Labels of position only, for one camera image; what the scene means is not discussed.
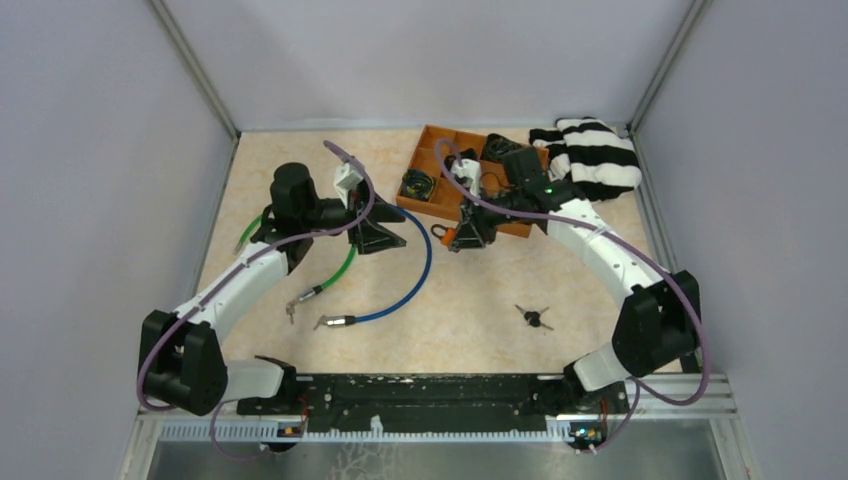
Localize black white striped towel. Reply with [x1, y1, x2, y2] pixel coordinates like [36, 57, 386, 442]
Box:
[528, 117, 643, 202]

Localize blue cable lock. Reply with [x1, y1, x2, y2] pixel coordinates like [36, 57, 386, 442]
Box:
[312, 203, 434, 331]

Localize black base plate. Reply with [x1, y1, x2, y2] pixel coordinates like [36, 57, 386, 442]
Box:
[236, 374, 630, 434]

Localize orange padlock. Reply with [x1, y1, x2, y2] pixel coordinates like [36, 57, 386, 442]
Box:
[430, 224, 456, 247]

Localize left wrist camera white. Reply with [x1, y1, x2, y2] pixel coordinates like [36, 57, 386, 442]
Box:
[333, 163, 364, 208]

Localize green cable lock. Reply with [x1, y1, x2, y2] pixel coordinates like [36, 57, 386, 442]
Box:
[232, 214, 357, 324]

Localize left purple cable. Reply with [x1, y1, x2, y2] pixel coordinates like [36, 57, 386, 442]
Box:
[135, 140, 377, 462]

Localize wooden compartment tray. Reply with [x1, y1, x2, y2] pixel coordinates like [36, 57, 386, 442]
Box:
[395, 125, 518, 221]

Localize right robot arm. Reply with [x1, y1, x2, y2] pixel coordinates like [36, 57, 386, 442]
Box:
[440, 147, 702, 412]

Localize rolled dark tie, middle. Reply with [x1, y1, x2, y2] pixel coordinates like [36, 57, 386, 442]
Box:
[444, 149, 480, 177]

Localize purple cable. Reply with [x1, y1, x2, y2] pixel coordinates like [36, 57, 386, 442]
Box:
[135, 140, 377, 462]
[434, 139, 711, 455]

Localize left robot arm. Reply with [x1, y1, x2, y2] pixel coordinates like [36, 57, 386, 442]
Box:
[136, 160, 406, 416]

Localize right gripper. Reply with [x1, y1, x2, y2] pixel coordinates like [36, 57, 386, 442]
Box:
[449, 185, 524, 249]

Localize black padlock keys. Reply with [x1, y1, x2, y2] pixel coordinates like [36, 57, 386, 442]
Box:
[514, 304, 554, 331]

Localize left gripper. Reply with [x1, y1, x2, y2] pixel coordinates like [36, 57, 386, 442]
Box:
[301, 173, 407, 255]

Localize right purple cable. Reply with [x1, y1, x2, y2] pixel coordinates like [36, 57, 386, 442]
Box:
[434, 139, 711, 455]

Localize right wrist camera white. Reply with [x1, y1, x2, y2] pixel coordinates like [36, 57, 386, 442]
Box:
[450, 159, 482, 197]

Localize rolled floral tie, left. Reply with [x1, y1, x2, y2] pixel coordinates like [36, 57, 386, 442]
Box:
[400, 168, 436, 202]

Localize rolled green tie, unrolling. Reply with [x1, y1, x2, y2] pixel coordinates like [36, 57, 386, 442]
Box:
[481, 133, 524, 163]

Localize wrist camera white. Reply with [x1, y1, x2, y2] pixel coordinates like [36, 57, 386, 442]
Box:
[333, 163, 364, 208]
[450, 159, 482, 197]

